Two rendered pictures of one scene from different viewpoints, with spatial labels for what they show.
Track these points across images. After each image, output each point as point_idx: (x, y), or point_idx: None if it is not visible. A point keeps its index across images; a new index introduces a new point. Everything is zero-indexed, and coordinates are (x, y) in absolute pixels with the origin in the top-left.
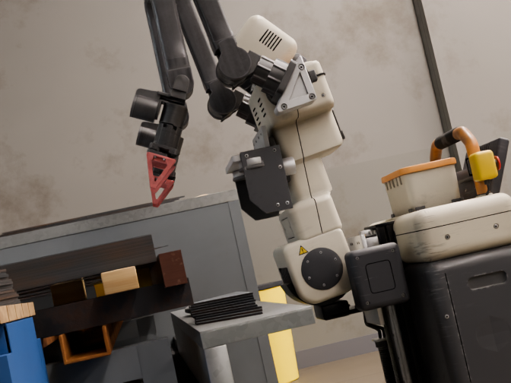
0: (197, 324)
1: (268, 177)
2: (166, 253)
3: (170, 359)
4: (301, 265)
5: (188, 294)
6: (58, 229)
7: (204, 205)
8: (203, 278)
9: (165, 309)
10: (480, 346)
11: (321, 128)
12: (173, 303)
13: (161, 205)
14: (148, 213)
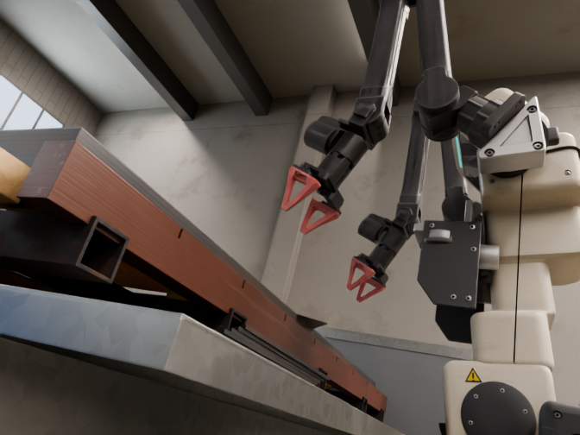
0: None
1: (452, 258)
2: (54, 141)
3: None
4: (463, 398)
5: (79, 244)
6: (320, 329)
7: (450, 356)
8: (426, 425)
9: (35, 258)
10: None
11: (557, 225)
12: (52, 252)
13: (410, 341)
14: (397, 343)
